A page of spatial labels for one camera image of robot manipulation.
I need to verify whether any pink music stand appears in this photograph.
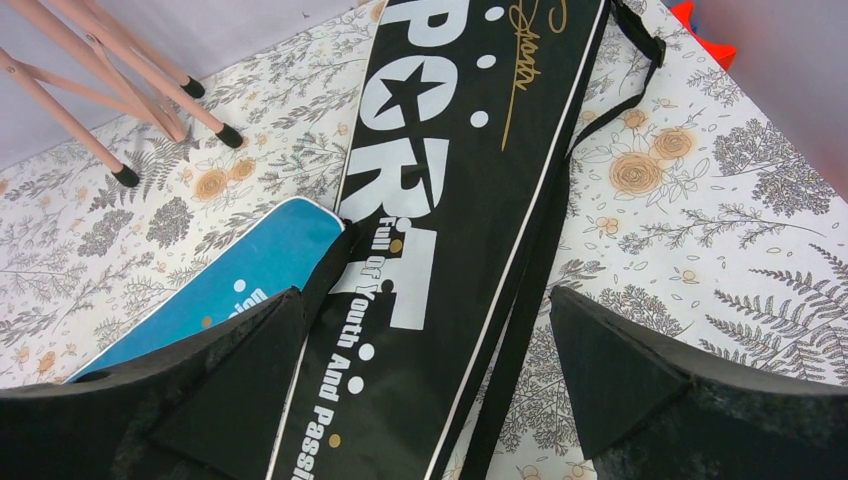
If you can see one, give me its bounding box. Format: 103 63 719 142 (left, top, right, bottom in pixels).
0 0 245 189

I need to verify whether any black sport racket bag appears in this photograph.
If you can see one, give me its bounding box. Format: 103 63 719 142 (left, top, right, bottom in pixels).
267 1 665 479

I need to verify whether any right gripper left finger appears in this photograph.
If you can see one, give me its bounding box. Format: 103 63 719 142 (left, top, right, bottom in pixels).
1 289 305 479

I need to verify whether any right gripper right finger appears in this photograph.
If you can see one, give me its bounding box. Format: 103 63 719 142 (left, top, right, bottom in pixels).
550 287 847 479

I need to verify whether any red object at edge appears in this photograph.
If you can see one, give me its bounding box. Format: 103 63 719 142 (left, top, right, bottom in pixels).
669 1 738 71

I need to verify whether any blue racket bag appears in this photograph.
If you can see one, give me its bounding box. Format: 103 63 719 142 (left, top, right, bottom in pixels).
67 197 344 383

